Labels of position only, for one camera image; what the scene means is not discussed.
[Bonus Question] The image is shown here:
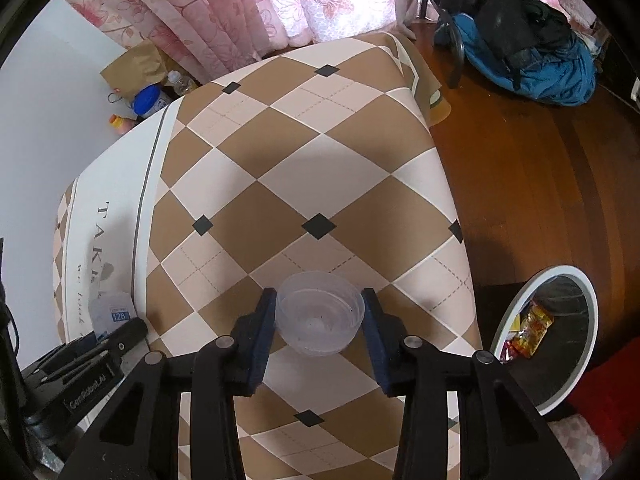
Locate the checkered pastel pillow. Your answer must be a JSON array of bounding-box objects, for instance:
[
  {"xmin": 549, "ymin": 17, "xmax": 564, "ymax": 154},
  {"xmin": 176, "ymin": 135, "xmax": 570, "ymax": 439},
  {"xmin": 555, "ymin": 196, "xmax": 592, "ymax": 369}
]
[{"xmin": 549, "ymin": 414, "xmax": 612, "ymax": 480}]

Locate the blue jacket pile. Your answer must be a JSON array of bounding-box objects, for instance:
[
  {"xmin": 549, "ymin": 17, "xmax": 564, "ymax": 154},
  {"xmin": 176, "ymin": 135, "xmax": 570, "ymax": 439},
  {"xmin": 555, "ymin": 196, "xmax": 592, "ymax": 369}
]
[{"xmin": 452, "ymin": 14, "xmax": 597, "ymax": 106}]

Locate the black clothes pile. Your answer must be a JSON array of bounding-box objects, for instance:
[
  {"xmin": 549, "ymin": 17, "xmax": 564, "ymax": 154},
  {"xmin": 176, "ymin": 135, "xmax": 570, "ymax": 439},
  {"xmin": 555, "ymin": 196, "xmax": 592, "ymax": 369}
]
[{"xmin": 420, "ymin": 0, "xmax": 575, "ymax": 74}]

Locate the orange small bottle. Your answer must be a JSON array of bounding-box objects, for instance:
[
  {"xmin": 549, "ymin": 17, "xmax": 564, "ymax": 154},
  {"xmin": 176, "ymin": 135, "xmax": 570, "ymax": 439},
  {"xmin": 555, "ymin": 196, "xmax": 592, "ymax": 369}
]
[{"xmin": 108, "ymin": 114, "xmax": 136, "ymax": 136}]

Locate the white blue carton box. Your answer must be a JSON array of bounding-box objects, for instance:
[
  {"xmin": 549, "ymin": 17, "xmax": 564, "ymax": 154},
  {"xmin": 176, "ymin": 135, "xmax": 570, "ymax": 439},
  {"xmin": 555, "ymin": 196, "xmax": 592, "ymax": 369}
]
[{"xmin": 89, "ymin": 292, "xmax": 137, "ymax": 340}]

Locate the white round trash bin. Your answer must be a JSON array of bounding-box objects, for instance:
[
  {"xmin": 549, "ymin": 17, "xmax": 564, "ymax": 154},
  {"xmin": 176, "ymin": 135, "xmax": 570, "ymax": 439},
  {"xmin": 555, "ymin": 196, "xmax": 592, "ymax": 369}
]
[{"xmin": 490, "ymin": 266, "xmax": 599, "ymax": 415}]

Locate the black clothes rack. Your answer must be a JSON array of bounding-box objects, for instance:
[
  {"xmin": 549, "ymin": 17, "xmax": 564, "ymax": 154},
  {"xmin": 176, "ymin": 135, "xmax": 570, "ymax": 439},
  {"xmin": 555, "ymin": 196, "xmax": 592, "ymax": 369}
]
[{"xmin": 419, "ymin": 0, "xmax": 465, "ymax": 89}]

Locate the orange yellow snack bag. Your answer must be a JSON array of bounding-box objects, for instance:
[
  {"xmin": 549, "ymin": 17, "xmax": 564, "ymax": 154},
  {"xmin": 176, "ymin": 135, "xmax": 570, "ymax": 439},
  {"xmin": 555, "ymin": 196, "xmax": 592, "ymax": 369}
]
[{"xmin": 512, "ymin": 300, "xmax": 554, "ymax": 359}]

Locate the brown paper bag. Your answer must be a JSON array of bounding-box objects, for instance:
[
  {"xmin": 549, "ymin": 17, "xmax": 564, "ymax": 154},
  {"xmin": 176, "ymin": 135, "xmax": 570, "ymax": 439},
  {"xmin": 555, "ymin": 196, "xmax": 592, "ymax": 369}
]
[{"xmin": 101, "ymin": 40, "xmax": 168, "ymax": 101}]

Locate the red torn wrapper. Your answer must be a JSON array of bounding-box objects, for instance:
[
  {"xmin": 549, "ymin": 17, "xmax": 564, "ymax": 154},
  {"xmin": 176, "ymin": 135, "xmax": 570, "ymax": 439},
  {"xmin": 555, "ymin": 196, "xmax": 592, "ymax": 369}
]
[{"xmin": 499, "ymin": 332, "xmax": 520, "ymax": 363}]

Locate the blue lid white canister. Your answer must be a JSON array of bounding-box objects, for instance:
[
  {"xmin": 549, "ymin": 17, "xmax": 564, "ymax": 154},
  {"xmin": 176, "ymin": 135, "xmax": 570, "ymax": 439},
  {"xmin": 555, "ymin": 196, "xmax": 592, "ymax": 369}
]
[{"xmin": 132, "ymin": 84, "xmax": 171, "ymax": 119}]

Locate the checkered brown table cloth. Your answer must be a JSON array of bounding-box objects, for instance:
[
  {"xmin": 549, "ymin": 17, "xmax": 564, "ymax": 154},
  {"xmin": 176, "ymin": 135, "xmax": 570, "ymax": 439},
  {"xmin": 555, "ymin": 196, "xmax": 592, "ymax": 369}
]
[{"xmin": 52, "ymin": 30, "xmax": 484, "ymax": 480}]

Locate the clear plastic bottle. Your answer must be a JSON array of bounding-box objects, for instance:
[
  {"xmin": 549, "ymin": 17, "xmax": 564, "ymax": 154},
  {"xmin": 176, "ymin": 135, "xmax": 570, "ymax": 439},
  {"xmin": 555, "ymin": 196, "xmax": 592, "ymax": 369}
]
[{"xmin": 167, "ymin": 70, "xmax": 198, "ymax": 96}]

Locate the clear plastic cup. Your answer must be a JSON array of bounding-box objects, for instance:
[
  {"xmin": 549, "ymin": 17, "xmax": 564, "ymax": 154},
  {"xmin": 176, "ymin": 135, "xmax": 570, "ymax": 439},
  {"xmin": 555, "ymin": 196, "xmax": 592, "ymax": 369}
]
[{"xmin": 274, "ymin": 271, "xmax": 366, "ymax": 358}]

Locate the red blanket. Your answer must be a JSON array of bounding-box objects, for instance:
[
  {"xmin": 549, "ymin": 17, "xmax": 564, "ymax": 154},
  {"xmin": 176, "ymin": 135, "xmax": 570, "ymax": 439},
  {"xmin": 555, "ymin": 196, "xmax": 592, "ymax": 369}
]
[{"xmin": 567, "ymin": 337, "xmax": 640, "ymax": 458}]

